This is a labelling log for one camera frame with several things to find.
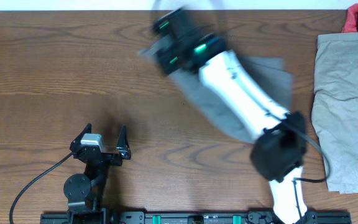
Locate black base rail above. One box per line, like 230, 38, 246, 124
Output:
40, 207, 352, 224

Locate beige shorts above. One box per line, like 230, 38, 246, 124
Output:
311, 32, 358, 194

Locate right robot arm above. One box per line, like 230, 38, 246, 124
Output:
152, 8, 308, 223

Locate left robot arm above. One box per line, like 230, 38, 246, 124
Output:
63, 123, 131, 223

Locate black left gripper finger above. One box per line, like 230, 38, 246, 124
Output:
116, 125, 132, 160
73, 123, 91, 144

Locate red cloth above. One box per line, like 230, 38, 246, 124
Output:
341, 3, 358, 33

